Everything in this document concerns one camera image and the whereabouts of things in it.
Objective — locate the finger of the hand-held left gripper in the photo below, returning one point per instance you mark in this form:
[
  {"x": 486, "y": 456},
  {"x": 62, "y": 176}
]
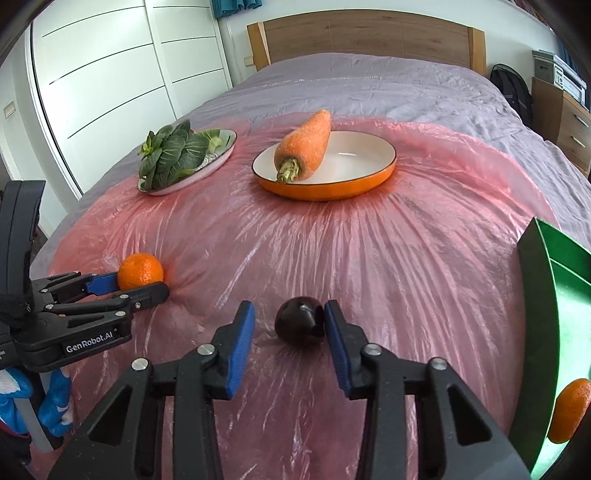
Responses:
[
  {"x": 147, "y": 293},
  {"x": 104, "y": 282}
]

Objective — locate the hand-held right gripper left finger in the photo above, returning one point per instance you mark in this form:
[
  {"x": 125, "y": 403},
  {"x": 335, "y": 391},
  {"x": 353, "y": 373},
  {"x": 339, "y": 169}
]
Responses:
[{"x": 242, "y": 350}]

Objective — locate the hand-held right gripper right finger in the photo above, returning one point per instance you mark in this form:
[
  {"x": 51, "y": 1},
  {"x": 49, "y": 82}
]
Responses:
[{"x": 339, "y": 350}]

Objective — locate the orange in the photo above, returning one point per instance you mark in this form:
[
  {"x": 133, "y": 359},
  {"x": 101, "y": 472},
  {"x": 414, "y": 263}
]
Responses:
[
  {"x": 141, "y": 270},
  {"x": 570, "y": 410}
]

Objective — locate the dark purple plum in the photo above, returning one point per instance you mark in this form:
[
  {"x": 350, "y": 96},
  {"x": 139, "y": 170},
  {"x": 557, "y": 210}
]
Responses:
[{"x": 299, "y": 325}]

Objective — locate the green tray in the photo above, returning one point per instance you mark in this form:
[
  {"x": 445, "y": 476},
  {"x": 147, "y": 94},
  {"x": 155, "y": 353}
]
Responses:
[{"x": 572, "y": 323}]

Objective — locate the person's left hand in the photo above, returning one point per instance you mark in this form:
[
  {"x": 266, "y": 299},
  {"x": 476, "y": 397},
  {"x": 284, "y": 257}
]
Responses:
[{"x": 57, "y": 406}]

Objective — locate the pink plastic sheet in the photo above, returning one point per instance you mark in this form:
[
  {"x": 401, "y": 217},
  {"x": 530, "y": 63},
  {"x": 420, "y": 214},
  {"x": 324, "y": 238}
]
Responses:
[{"x": 369, "y": 254}]

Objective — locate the bok choy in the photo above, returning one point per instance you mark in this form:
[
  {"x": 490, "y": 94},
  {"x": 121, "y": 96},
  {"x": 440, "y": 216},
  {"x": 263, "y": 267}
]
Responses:
[{"x": 175, "y": 152}]

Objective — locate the silver plate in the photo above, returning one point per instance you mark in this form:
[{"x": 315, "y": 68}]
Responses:
[{"x": 224, "y": 141}]

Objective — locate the orange enamel plate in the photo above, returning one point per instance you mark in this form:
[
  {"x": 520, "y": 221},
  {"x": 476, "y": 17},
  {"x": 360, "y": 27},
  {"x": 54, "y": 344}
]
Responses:
[{"x": 360, "y": 161}]

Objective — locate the carrot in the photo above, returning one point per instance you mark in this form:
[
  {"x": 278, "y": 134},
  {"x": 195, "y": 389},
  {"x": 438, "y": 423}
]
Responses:
[{"x": 304, "y": 143}]

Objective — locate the white wardrobe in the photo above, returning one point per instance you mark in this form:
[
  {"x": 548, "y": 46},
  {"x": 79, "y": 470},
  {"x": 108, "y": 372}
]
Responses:
[{"x": 115, "y": 69}]

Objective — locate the teal curtain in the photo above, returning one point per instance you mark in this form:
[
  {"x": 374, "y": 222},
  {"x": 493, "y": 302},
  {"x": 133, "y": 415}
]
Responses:
[{"x": 231, "y": 7}]

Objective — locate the black backpack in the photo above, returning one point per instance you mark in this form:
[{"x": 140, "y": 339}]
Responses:
[{"x": 510, "y": 92}]

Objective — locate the wooden headboard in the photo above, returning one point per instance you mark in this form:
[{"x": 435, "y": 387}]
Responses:
[{"x": 369, "y": 41}]

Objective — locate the wooden dresser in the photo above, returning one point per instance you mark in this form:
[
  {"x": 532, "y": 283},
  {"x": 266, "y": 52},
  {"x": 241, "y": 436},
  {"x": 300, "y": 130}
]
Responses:
[{"x": 563, "y": 124}]

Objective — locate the white printer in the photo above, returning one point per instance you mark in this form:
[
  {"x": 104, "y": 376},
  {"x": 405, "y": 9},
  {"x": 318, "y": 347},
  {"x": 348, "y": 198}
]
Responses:
[{"x": 572, "y": 81}]

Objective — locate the light switch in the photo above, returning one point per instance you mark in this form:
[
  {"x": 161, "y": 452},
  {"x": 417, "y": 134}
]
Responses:
[{"x": 9, "y": 111}]

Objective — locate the wall socket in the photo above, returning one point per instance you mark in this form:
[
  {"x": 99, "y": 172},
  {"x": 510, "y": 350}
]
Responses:
[{"x": 249, "y": 60}]

